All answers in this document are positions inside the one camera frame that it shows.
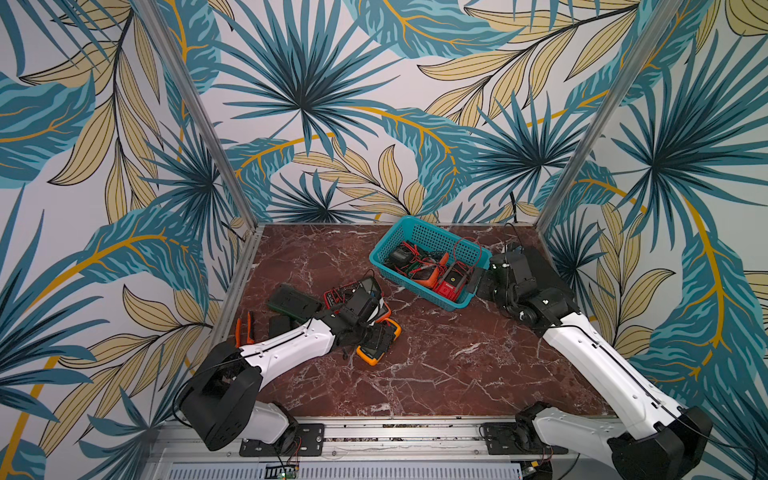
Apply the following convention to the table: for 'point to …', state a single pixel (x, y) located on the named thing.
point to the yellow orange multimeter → (379, 338)
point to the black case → (544, 273)
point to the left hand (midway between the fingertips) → (378, 340)
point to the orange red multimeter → (384, 314)
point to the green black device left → (289, 299)
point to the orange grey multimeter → (427, 275)
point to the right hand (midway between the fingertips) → (487, 279)
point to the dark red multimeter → (337, 296)
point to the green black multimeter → (408, 259)
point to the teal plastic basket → (417, 231)
